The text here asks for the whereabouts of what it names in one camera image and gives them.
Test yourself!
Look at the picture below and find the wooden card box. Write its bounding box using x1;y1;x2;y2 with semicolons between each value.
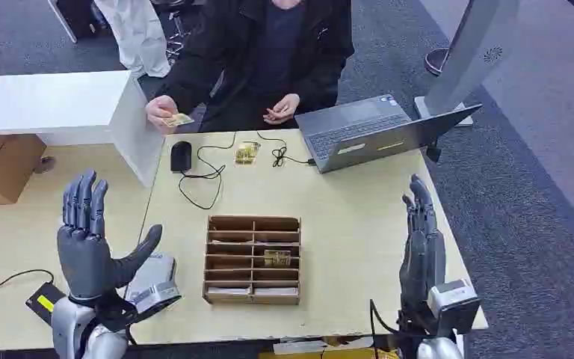
202;215;302;306

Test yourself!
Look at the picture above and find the white cabinet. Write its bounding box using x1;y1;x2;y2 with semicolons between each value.
0;70;165;188

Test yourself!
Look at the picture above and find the black computer mouse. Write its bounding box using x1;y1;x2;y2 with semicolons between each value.
170;141;193;174

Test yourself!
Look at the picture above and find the person's hand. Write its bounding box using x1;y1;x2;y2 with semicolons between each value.
145;95;179;135
262;93;301;126

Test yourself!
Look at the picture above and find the brown cardboard box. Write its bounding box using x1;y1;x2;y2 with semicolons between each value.
0;133;48;206

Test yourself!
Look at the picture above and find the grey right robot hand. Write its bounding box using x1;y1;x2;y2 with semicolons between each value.
398;174;448;318

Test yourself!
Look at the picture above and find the grey laptop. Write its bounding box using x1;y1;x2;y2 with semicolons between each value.
294;93;484;174

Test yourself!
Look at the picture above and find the person's right hand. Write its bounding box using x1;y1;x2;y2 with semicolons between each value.
145;95;179;135

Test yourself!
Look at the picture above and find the dark cabinet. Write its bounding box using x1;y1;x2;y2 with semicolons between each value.
46;0;105;44

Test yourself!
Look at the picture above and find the yellow base part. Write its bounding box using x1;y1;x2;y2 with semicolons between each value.
259;337;401;359

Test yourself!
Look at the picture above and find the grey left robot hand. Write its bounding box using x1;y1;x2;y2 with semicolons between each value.
56;169;163;302

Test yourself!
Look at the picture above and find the round dark stand base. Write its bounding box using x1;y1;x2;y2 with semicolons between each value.
424;48;451;77

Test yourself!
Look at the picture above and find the white card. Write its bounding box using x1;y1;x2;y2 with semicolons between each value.
207;287;251;297
254;287;299;297

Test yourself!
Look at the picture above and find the person in white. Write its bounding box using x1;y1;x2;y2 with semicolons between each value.
93;0;172;79

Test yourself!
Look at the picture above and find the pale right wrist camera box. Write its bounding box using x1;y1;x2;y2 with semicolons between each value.
426;280;481;336

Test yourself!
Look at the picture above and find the round grey floor disc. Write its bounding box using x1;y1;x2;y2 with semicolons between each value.
33;156;57;175

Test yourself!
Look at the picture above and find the person's left hand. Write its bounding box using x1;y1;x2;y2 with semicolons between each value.
262;93;301;126

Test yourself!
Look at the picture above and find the black laptop cable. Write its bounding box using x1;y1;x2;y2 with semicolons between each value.
256;131;317;168

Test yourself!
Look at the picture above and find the black device with yellow label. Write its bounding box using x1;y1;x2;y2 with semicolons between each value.
25;282;67;327

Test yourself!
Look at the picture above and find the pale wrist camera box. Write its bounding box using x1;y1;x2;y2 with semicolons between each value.
426;280;481;336
125;280;183;318

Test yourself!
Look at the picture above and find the grey standing kiosk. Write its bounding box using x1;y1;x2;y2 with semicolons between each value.
414;0;521;128

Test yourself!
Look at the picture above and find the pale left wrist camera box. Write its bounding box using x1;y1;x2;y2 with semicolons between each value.
125;280;183;318

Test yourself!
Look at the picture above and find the chrome stool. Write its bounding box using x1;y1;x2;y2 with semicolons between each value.
150;0;194;61

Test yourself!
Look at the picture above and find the gold printed card stack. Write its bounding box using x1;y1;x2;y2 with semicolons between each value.
233;141;262;166

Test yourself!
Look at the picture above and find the black device cable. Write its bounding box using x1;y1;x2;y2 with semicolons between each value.
0;269;55;294

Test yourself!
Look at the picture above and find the black mouse cable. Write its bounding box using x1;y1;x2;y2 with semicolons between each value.
178;131;238;211

